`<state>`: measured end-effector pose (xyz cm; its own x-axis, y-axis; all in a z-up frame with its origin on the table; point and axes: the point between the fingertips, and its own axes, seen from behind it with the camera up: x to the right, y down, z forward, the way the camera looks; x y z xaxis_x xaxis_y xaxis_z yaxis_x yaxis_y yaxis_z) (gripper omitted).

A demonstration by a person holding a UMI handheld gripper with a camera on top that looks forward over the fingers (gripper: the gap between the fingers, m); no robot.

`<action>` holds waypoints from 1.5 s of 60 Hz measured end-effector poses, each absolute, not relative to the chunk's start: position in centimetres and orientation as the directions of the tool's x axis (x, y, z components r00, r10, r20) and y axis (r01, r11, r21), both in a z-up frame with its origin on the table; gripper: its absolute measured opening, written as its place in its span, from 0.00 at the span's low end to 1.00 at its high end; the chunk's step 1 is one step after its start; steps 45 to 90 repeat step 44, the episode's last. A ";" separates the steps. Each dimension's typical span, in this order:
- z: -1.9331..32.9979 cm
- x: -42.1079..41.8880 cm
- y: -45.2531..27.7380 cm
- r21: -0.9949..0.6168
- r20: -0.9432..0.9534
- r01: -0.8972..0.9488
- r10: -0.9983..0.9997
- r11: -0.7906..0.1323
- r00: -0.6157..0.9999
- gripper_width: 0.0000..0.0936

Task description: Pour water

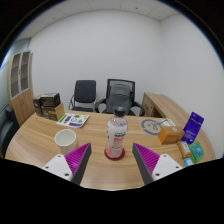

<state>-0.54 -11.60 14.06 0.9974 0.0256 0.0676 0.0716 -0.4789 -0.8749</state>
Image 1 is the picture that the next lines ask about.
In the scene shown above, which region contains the black sofa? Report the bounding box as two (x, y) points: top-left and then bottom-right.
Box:
(0, 106), (20, 158)

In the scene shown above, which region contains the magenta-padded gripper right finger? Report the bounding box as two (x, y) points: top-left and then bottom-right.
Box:
(131, 142), (184, 186)

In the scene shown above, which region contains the green flat box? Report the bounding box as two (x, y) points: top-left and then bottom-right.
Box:
(188, 141), (205, 164)

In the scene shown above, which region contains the white patterned cup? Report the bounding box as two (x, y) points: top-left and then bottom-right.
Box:
(53, 128), (79, 156)

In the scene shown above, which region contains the flat round red coaster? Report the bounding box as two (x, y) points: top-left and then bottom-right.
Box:
(103, 146), (126, 162)

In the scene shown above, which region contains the purple standing sign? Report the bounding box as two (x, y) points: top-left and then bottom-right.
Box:
(182, 111), (205, 145)

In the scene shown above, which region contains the wooden glass-door cabinet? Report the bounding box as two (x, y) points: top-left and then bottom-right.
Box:
(7, 50), (36, 127)

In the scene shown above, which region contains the dark box with kraft side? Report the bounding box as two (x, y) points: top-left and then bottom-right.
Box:
(42, 102), (66, 121)

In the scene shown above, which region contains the black office chair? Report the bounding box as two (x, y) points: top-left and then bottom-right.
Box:
(68, 79), (98, 113)

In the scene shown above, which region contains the clear black-capped drink bottle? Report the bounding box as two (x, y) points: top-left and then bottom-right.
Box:
(105, 107), (129, 159)

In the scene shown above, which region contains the yellow snack pack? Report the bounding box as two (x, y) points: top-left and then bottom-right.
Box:
(176, 140), (192, 160)

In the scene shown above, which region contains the wooden side desk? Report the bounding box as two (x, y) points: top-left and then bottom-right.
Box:
(141, 92), (184, 118)

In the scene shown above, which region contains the white printed sticker sheet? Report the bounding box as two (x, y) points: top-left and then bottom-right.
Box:
(55, 112), (91, 129)

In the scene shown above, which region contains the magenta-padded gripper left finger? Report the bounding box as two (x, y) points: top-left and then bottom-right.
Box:
(40, 142), (92, 186)

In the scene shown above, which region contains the small blue pack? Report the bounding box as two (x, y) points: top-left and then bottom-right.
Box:
(183, 157), (195, 168)

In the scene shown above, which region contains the dark brown cardboard box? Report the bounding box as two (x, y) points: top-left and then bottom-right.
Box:
(32, 95), (44, 117)

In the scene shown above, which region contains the grey mesh office chair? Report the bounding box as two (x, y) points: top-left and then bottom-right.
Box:
(94, 78), (146, 117)

